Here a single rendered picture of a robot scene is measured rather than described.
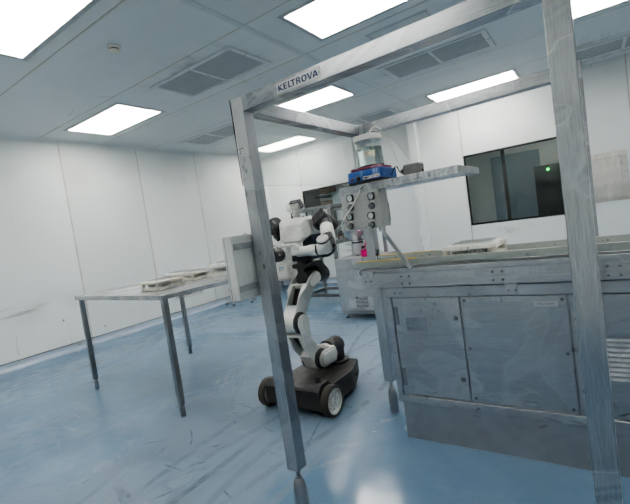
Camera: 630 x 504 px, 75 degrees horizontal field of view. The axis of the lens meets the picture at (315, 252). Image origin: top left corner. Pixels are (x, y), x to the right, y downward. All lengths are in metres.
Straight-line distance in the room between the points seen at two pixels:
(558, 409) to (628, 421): 0.24
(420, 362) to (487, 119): 5.63
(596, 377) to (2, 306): 6.02
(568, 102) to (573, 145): 0.11
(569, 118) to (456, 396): 1.47
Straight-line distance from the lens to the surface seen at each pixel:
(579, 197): 1.24
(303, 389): 2.78
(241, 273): 1.66
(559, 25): 1.30
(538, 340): 2.09
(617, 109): 7.28
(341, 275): 5.16
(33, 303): 6.44
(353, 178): 2.21
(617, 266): 1.95
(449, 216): 7.49
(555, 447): 2.29
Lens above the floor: 1.20
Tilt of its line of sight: 3 degrees down
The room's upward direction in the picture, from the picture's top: 8 degrees counter-clockwise
